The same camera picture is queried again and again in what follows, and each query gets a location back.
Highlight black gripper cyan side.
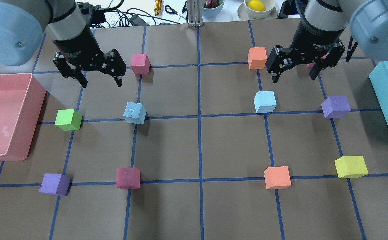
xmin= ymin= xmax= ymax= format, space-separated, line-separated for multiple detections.
xmin=266 ymin=22 xmax=345 ymax=84

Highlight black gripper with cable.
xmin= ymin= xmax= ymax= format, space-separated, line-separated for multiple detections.
xmin=52 ymin=26 xmax=127 ymax=88

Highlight smooth light blue block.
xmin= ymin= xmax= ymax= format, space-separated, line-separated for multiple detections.
xmin=254 ymin=91 xmax=277 ymax=114

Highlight cracked light blue block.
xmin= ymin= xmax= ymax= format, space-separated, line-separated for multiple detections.
xmin=123 ymin=102 xmax=147 ymax=125

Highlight orange block near robot bases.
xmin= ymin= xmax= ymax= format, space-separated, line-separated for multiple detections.
xmin=264 ymin=166 xmax=292 ymax=190

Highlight robot arm near cyan bin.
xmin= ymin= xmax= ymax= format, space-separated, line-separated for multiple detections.
xmin=46 ymin=0 xmax=388 ymax=88

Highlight pink block cyan side corner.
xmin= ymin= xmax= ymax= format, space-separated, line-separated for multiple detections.
xmin=306 ymin=53 xmax=328 ymax=69

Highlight orange block far from bases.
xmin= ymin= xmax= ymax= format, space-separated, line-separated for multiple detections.
xmin=248 ymin=47 xmax=267 ymax=70

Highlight pink block far centre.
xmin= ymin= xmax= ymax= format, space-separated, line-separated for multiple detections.
xmin=130 ymin=53 xmax=150 ymax=75

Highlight purple block near cyan bin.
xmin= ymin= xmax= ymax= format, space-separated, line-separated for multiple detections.
xmin=321 ymin=95 xmax=351 ymax=118

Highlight green foam block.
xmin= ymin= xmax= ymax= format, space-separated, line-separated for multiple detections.
xmin=54 ymin=109 xmax=83 ymax=131

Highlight black power adapter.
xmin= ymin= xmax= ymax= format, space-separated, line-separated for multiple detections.
xmin=129 ymin=14 xmax=149 ymax=26

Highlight yellow lemon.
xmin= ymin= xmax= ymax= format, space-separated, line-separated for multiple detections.
xmin=246 ymin=0 xmax=266 ymax=12

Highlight beige bowl with lemon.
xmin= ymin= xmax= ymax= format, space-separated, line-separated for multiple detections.
xmin=238 ymin=0 xmax=277 ymax=20

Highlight pink plastic bin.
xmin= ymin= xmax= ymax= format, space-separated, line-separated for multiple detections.
xmin=0 ymin=73 xmax=46 ymax=161

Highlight green bowl with purple fruit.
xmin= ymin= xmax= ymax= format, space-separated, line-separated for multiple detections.
xmin=202 ymin=0 xmax=225 ymax=18

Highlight yellow foam block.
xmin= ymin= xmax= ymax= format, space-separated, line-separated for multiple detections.
xmin=334 ymin=156 xmax=369 ymax=179

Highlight dark pink block with hole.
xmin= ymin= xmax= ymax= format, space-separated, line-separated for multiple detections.
xmin=115 ymin=167 xmax=141 ymax=189

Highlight purple fruit in bowl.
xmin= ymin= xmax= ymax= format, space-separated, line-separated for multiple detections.
xmin=203 ymin=0 xmax=220 ymax=9

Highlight purple block near pink bin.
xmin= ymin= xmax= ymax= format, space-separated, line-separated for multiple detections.
xmin=39 ymin=173 xmax=71 ymax=196

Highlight robot arm with camera cable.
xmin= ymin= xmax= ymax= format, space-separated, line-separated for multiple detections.
xmin=0 ymin=0 xmax=99 ymax=66

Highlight black handled scissors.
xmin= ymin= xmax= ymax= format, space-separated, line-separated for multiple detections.
xmin=164 ymin=1 xmax=187 ymax=16

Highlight aluminium frame post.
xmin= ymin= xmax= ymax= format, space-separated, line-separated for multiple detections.
xmin=187 ymin=0 xmax=204 ymax=27

